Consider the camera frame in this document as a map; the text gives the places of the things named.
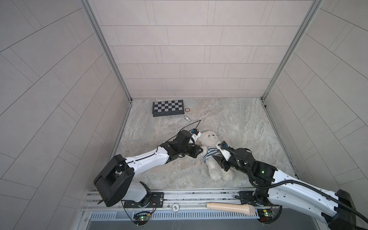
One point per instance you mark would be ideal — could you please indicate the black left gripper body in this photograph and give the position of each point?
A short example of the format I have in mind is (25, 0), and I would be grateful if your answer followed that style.
(190, 151)

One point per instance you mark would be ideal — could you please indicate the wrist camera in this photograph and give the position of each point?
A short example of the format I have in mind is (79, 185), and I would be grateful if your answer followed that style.
(225, 153)
(195, 134)

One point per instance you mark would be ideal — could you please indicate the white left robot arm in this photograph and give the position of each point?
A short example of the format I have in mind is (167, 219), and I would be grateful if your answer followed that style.
(115, 182)

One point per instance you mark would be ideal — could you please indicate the right green circuit board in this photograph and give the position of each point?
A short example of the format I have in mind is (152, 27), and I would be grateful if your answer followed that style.
(265, 215)

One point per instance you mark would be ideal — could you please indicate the beige wooden handle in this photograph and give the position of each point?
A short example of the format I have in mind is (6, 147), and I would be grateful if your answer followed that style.
(245, 209)

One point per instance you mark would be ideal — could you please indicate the folded black chess board box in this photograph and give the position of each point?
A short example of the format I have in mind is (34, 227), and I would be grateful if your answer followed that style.
(168, 108)

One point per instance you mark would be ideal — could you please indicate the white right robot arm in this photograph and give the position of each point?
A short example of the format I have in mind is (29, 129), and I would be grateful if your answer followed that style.
(275, 187)

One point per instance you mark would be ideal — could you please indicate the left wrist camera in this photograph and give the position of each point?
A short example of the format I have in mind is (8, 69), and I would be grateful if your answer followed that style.
(195, 134)

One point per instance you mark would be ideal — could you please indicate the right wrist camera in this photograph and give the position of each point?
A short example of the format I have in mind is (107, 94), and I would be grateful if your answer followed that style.
(225, 153)

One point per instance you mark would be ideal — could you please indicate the green circuit board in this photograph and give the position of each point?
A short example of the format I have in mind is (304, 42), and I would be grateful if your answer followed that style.
(142, 218)
(265, 215)

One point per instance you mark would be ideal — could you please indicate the blue white striped shirt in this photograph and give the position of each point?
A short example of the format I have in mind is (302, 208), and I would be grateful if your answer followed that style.
(209, 152)

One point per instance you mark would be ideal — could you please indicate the left green circuit board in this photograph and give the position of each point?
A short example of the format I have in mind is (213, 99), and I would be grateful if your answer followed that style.
(142, 218)

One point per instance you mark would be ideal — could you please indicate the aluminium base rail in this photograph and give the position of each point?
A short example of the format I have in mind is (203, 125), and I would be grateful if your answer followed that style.
(201, 198)

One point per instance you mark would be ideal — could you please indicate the white fluffy teddy bear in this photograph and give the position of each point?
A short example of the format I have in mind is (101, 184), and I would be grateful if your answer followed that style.
(209, 141)

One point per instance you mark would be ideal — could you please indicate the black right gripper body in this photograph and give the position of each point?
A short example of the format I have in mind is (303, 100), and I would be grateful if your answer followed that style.
(231, 163)

